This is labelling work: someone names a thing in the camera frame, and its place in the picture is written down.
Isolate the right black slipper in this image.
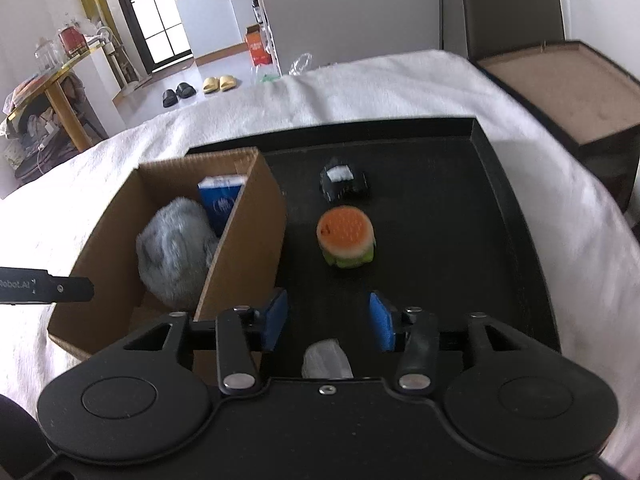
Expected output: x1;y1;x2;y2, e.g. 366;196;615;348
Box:
176;82;196;100

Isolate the blue tissue pack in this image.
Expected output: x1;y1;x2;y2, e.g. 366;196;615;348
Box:
198;174;247;238

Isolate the grey fluffy plush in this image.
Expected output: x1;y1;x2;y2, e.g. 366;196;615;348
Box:
136;197;219;311

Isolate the plush hamburger toy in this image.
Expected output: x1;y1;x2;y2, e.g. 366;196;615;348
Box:
316;206;375;269

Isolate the white fluffy blanket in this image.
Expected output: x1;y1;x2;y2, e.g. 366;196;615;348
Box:
1;50;639;479

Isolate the orange cardboard box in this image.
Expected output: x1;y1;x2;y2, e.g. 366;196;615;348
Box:
245;24;272;67

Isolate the white kitchen cabinet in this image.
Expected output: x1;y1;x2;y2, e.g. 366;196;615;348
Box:
175;0;256;62

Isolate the left yellow slipper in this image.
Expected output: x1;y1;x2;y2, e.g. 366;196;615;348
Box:
203;77;220;94

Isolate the right yellow slipper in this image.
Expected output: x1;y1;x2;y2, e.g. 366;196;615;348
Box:
219;75;238;92

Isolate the round gold-rimmed table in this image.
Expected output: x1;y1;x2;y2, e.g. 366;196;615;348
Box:
1;44;108;184

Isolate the brown framed board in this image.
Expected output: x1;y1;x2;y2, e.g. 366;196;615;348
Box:
475;41;639;210

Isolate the clear plastic bag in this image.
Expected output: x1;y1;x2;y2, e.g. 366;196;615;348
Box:
288;52;314;76

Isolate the black white soft cube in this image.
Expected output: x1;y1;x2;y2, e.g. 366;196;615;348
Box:
319;157;371;205

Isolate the black slipper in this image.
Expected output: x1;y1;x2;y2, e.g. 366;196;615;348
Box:
162;89;178;108
176;82;196;100

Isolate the left black slipper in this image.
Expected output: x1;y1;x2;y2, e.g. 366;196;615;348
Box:
162;89;178;108

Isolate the brown cardboard box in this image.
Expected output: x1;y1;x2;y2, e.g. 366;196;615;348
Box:
48;148;286;361

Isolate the black shallow tray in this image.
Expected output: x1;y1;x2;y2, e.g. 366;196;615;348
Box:
202;118;560;378

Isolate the red tin box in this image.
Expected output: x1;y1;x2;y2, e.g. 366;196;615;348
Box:
58;24;89;58

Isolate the white soft item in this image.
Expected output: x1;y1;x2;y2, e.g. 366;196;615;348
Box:
302;339;354;380

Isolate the green plastic bag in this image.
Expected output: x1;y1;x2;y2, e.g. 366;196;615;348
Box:
254;70;280;84

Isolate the dark upholstered panel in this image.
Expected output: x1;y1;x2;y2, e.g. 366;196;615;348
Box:
462;0;565;61

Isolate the glass jar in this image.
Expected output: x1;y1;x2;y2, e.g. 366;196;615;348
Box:
34;37;65;72

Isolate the yellow slipper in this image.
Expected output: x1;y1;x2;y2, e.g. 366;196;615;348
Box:
219;75;238;92
203;77;220;94

